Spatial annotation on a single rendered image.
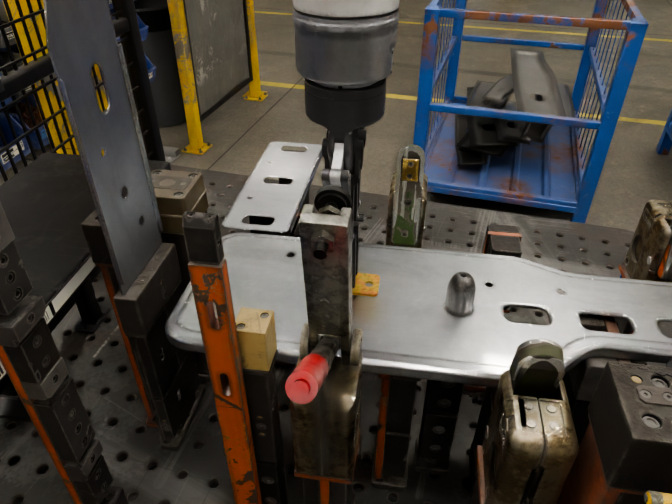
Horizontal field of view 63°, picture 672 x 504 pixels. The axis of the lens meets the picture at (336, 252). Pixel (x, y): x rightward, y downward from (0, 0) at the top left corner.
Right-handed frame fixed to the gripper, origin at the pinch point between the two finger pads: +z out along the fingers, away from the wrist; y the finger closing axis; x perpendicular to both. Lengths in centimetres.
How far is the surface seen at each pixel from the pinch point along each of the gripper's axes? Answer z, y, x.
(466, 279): 1.4, -0.7, -13.8
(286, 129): 106, 273, 76
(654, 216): 2.1, 17.6, -38.9
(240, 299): 6.0, -2.7, 11.9
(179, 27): 36, 233, 120
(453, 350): 6.0, -7.1, -12.8
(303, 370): -9.0, -25.4, -0.9
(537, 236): 36, 63, -37
